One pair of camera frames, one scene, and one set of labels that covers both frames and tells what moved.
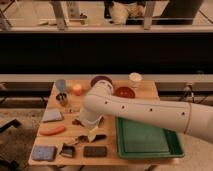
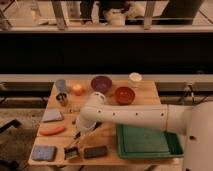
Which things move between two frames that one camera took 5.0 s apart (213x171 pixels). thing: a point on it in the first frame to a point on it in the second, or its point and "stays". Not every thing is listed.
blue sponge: x=43 y=152 stays
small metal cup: x=62 y=98 stays
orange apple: x=77 y=89 stays
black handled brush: x=85 y=138 to x=72 y=152
